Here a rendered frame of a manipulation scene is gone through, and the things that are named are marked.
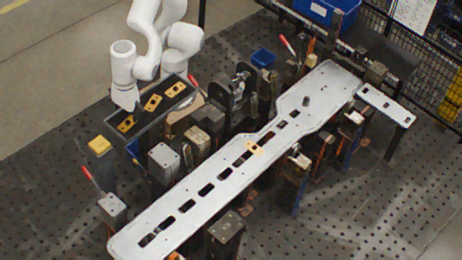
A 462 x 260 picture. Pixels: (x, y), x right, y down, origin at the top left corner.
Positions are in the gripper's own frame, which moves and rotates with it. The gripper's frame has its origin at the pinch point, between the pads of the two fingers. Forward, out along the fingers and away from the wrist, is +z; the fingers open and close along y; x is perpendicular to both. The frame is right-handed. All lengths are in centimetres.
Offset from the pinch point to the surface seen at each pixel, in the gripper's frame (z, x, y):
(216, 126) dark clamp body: 18.1, 27.7, 20.7
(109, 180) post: 26.8, -13.6, 0.9
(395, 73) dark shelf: 19, 109, 66
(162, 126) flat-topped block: 18.0, 14.5, 4.7
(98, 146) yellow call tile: 6.6, -14.6, -1.2
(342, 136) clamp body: 31, 68, 60
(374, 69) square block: 16, 101, 57
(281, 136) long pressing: 23, 44, 42
